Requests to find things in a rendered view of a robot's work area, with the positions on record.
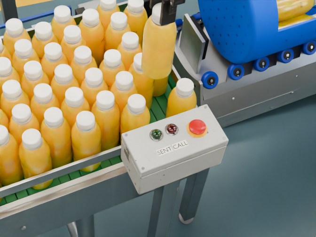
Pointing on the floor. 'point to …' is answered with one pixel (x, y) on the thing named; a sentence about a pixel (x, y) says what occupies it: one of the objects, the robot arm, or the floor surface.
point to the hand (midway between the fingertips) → (163, 2)
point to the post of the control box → (162, 209)
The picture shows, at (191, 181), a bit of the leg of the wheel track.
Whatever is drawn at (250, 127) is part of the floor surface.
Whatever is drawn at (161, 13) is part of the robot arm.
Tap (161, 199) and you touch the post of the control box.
